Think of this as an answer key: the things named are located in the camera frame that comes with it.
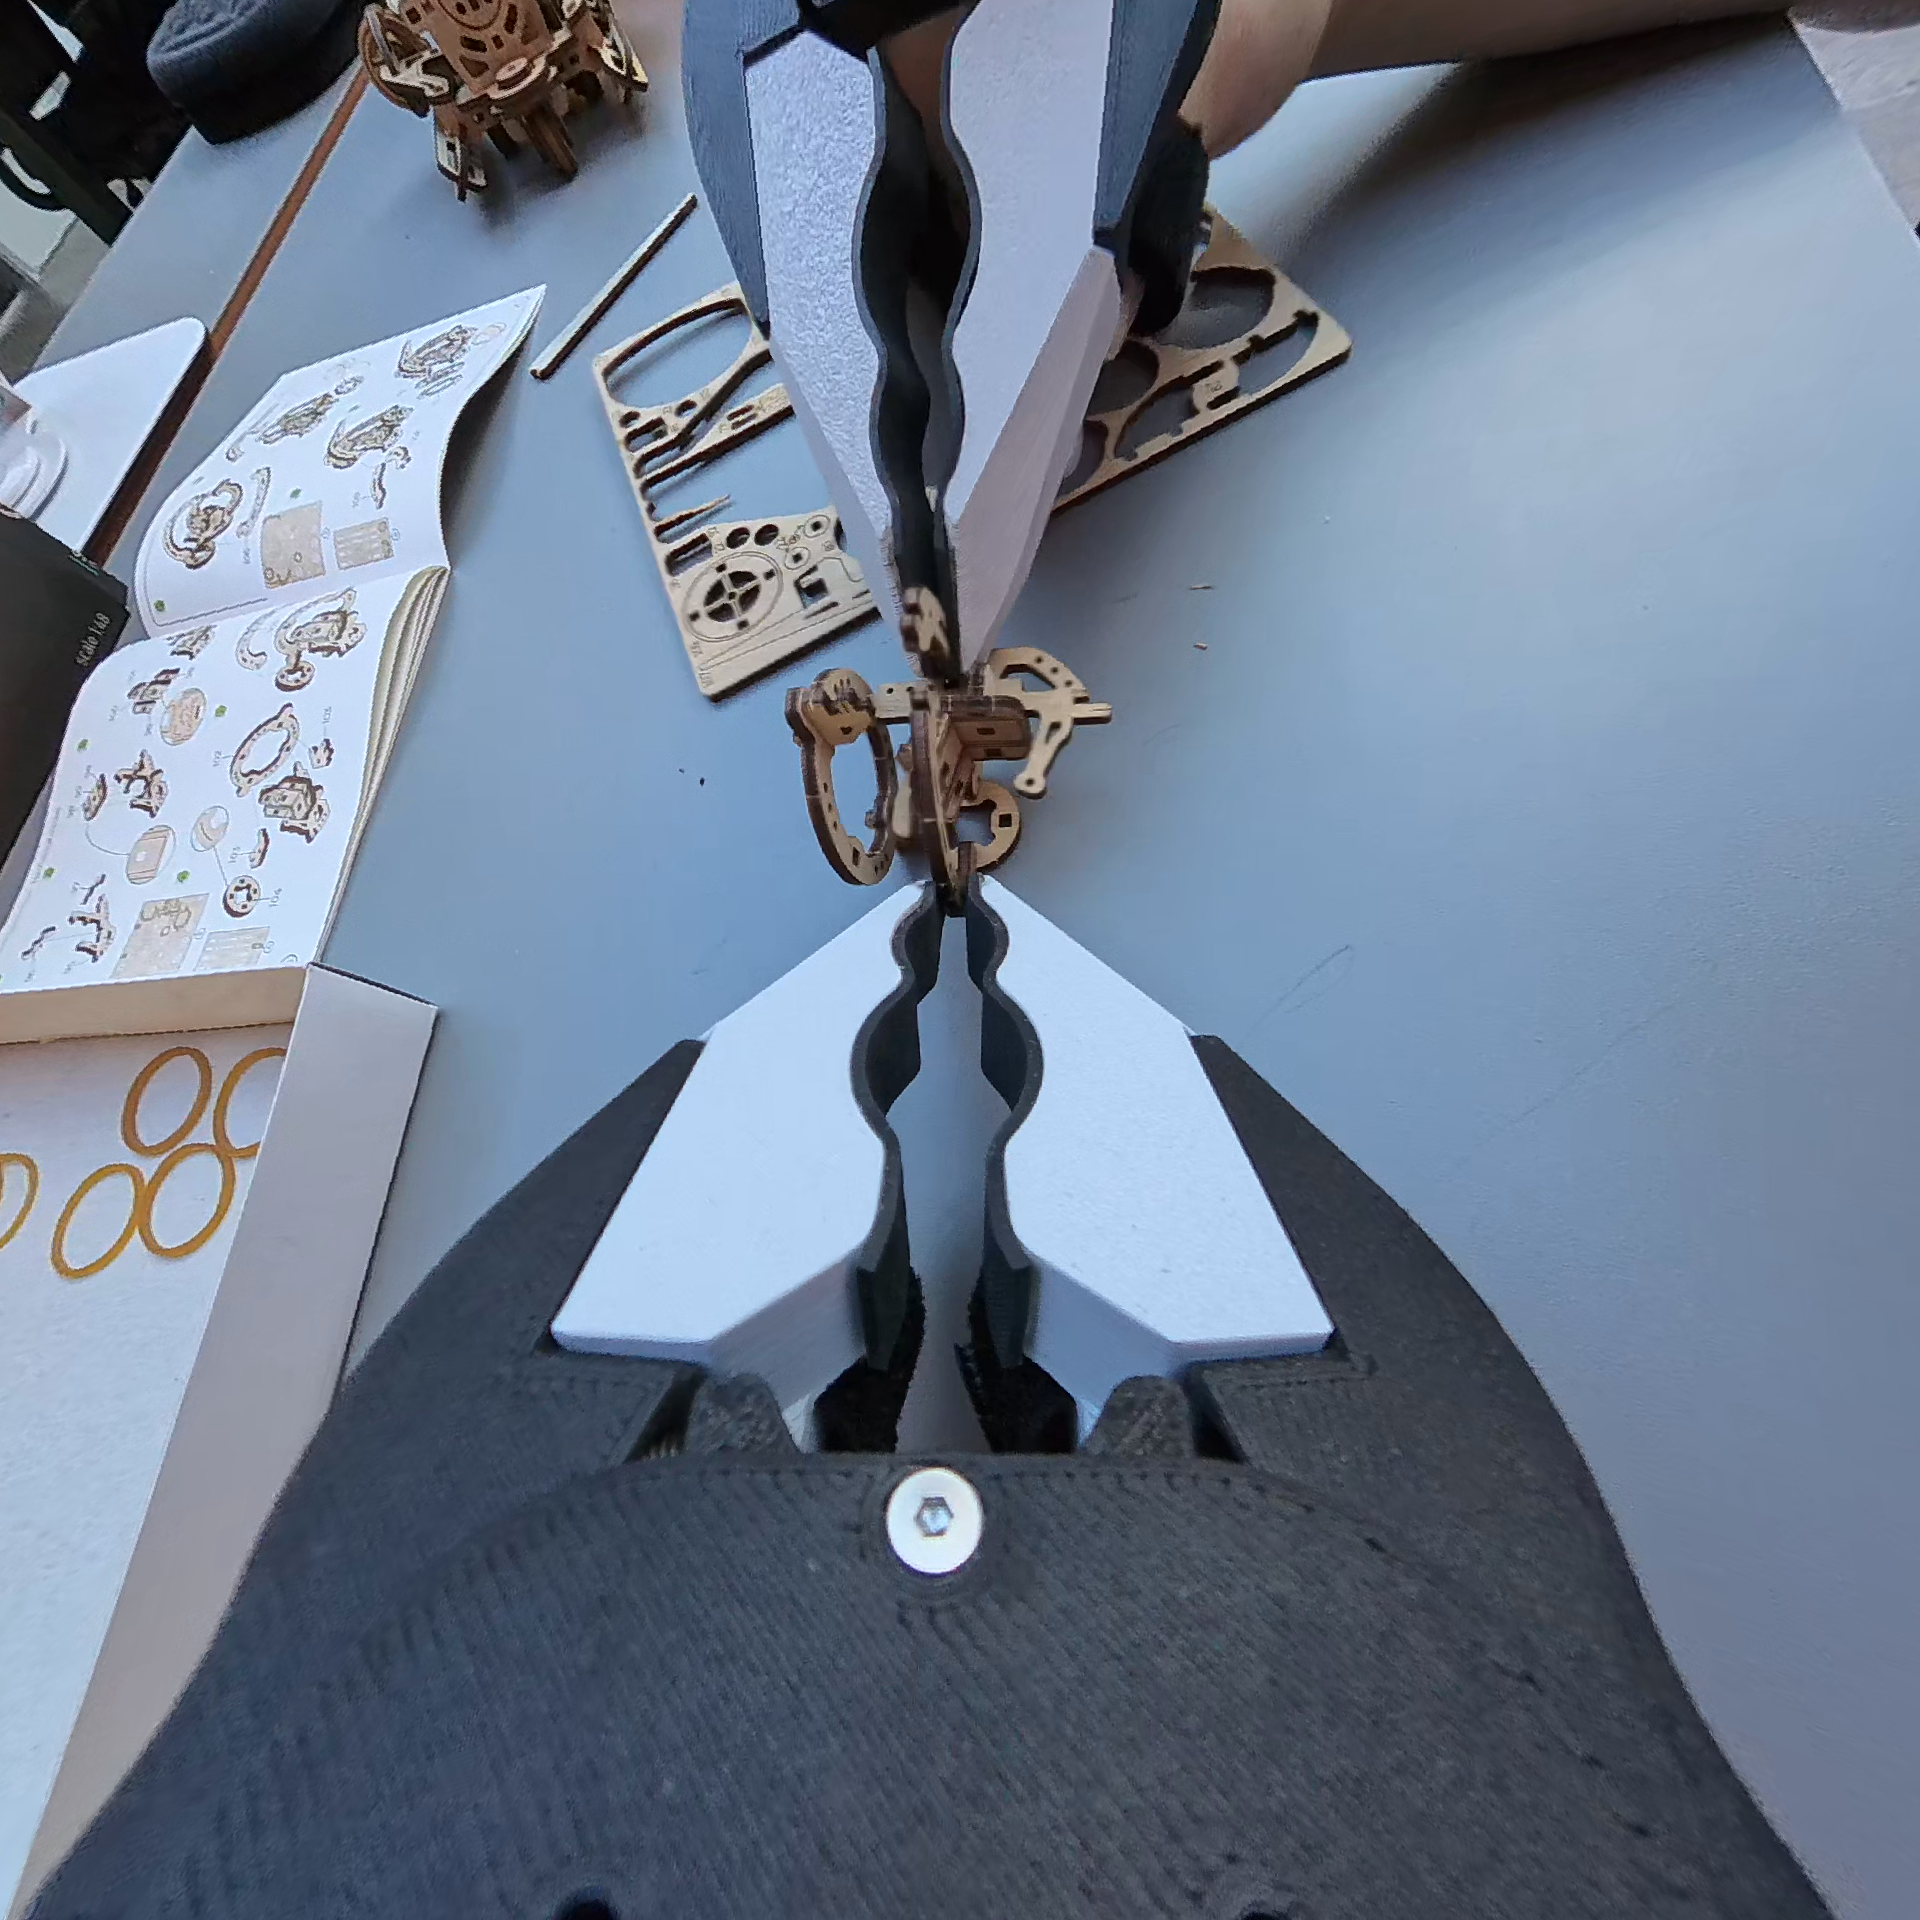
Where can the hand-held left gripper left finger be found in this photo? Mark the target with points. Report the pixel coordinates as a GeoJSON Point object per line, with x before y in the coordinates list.
{"type": "Point", "coordinates": [734, 1201]}

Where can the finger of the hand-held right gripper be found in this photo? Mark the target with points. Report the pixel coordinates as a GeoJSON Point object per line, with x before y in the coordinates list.
{"type": "Point", "coordinates": [1042, 224]}
{"type": "Point", "coordinates": [819, 224]}

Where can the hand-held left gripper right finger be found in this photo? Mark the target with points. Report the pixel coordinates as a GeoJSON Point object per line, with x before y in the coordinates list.
{"type": "Point", "coordinates": [1171, 1201]}

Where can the small wooden model part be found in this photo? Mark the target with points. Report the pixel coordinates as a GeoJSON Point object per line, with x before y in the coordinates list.
{"type": "Point", "coordinates": [931, 623]}

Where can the wooden model subassembly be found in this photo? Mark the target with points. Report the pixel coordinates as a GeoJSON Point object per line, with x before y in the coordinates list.
{"type": "Point", "coordinates": [954, 734]}

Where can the person's right forearm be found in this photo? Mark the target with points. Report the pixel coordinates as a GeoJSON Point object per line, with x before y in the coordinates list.
{"type": "Point", "coordinates": [1425, 37]}

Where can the assembled wooden model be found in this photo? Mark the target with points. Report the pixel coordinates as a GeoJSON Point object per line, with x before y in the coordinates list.
{"type": "Point", "coordinates": [493, 61]}

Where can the laser-cut plywood parts sheet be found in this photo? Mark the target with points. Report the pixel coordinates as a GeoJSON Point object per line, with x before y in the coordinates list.
{"type": "Point", "coordinates": [731, 671]}

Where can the thin wooden stick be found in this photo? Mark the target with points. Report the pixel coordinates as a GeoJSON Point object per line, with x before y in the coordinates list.
{"type": "Point", "coordinates": [614, 285]}

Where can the group of yellow rubber bands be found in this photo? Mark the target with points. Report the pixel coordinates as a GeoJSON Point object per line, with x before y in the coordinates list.
{"type": "Point", "coordinates": [142, 1208]}

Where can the open instruction booklet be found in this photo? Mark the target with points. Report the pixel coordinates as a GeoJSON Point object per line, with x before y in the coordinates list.
{"type": "Point", "coordinates": [254, 751]}

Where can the black chair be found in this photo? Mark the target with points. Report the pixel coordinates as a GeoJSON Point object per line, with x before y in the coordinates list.
{"type": "Point", "coordinates": [60, 105]}

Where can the white cardboard box tray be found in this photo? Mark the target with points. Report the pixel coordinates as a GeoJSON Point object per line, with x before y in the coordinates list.
{"type": "Point", "coordinates": [75, 1424]}

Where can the black product box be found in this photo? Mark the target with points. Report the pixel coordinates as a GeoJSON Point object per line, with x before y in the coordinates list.
{"type": "Point", "coordinates": [43, 675]}

